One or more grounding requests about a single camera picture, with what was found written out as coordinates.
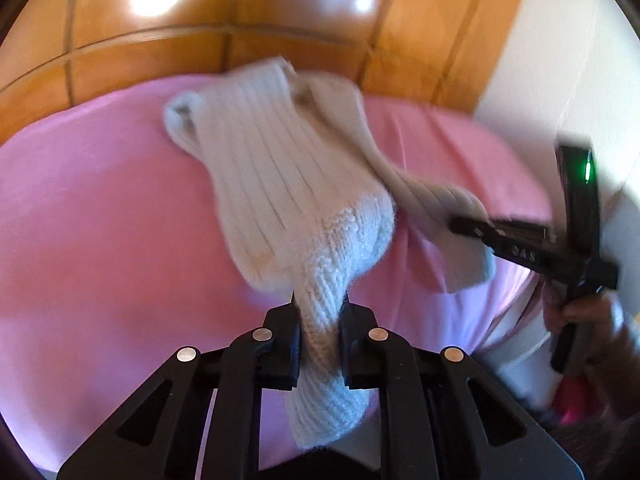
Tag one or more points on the white knitted sock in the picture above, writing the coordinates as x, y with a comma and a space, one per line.
429, 205
300, 213

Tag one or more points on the person's right hand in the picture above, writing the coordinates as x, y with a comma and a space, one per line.
609, 330

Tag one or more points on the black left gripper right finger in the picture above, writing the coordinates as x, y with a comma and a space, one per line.
442, 415

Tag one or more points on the pink bed sheet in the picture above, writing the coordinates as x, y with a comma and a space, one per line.
112, 257

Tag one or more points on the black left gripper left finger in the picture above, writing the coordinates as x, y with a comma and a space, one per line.
196, 417

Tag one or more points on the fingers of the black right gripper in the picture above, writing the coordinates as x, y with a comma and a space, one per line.
495, 234

